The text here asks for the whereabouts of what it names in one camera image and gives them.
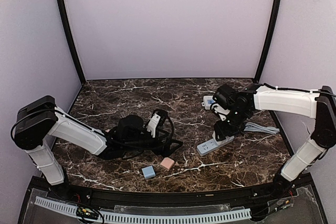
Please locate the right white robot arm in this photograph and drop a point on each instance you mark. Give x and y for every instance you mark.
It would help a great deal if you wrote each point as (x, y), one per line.
(315, 104)

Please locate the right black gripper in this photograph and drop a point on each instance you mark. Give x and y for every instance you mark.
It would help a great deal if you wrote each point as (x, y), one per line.
(221, 132)

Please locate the white cube socket adapter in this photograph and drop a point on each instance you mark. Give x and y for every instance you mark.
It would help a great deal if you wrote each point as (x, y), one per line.
(222, 140)

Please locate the right black frame post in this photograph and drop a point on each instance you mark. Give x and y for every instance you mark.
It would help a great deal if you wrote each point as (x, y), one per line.
(268, 40)

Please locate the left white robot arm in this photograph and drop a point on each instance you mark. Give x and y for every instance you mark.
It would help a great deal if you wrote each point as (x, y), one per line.
(42, 117)

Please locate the white colourful power strip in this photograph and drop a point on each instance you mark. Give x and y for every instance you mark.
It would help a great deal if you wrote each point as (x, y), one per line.
(207, 102)

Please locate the black frame post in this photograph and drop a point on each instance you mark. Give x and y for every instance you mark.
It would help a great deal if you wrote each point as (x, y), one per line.
(268, 40)
(70, 41)

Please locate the blue flat plug adapter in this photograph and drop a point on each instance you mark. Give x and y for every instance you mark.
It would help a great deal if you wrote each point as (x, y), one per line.
(148, 172)

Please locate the left black frame post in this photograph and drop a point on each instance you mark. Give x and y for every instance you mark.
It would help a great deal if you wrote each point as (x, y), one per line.
(70, 41)

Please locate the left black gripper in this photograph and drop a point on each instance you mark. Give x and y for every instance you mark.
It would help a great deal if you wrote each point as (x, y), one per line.
(159, 139)

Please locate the white slotted cable duct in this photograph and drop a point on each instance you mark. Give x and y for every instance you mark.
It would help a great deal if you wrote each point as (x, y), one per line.
(146, 215)

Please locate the pink plug adapter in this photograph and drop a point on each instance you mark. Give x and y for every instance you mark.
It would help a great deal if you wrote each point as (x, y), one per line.
(167, 163)

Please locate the blue-grey power strip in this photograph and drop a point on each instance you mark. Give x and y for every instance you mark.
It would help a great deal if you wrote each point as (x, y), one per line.
(212, 145)

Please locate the small green circuit board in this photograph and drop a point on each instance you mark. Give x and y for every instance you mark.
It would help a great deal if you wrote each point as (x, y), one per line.
(88, 213)

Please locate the black front frame rail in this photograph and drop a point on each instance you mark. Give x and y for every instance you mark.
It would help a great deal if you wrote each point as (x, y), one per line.
(251, 197)

